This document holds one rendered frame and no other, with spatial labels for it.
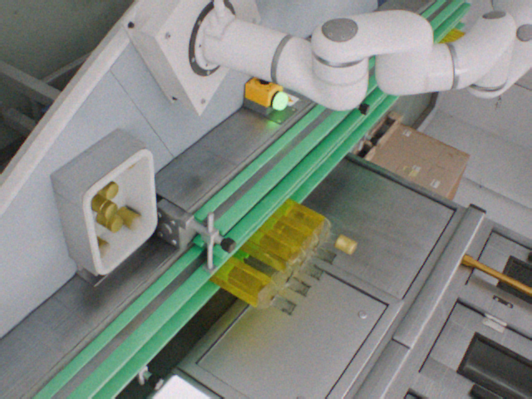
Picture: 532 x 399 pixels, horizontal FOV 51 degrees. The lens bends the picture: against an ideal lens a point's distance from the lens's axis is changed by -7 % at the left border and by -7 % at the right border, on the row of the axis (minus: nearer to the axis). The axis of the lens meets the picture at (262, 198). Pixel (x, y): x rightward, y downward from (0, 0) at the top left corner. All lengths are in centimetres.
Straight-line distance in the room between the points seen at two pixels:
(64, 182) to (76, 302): 28
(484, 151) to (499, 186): 63
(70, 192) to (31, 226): 11
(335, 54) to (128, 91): 40
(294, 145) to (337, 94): 45
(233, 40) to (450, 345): 90
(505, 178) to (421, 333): 577
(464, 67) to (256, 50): 36
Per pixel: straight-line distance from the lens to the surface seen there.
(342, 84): 98
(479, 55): 105
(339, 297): 145
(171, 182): 127
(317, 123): 151
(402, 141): 580
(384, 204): 176
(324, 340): 137
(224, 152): 135
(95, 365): 114
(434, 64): 102
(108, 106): 109
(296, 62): 102
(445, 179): 552
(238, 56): 106
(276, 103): 145
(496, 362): 152
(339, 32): 94
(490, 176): 707
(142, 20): 104
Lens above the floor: 143
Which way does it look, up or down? 21 degrees down
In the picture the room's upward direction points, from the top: 117 degrees clockwise
